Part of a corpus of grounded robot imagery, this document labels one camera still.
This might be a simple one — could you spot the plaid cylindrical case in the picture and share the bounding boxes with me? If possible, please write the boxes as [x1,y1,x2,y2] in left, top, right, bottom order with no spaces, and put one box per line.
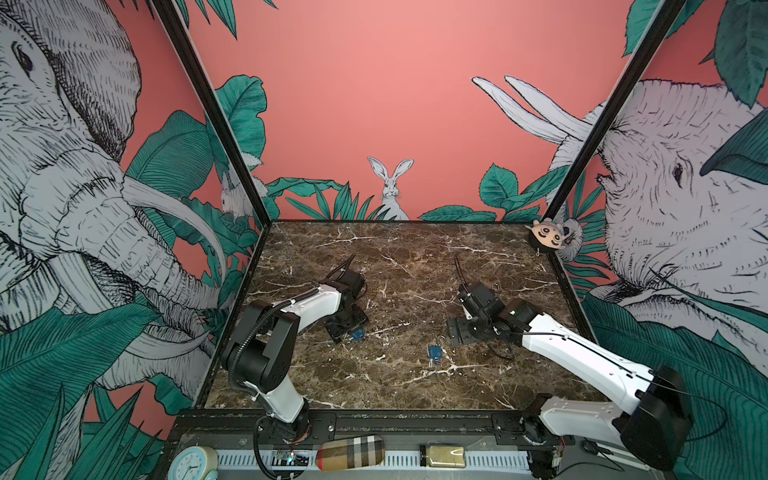
[315,435,386,472]

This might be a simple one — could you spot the white round clock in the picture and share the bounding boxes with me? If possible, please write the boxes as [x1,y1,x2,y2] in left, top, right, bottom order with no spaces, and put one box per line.
[167,446,218,480]

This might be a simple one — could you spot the cartoon face sticker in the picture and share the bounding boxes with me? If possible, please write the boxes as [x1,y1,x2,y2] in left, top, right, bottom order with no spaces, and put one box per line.
[527,218,567,250]

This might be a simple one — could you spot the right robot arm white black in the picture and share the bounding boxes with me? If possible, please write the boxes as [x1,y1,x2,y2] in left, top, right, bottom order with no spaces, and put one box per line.
[447,282,694,471]

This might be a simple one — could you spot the small circuit board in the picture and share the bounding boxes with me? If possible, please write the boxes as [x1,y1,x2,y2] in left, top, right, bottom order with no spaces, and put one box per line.
[272,450,311,469]

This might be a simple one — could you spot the gold rectangular box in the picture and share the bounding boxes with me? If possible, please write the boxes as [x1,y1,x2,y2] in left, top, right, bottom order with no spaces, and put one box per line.
[419,444,466,469]

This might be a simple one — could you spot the black front rail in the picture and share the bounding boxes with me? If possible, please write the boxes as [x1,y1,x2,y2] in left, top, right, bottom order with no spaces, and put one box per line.
[168,409,586,449]

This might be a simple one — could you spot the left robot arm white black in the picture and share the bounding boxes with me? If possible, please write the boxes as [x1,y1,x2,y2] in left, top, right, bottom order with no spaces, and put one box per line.
[221,257,368,439]

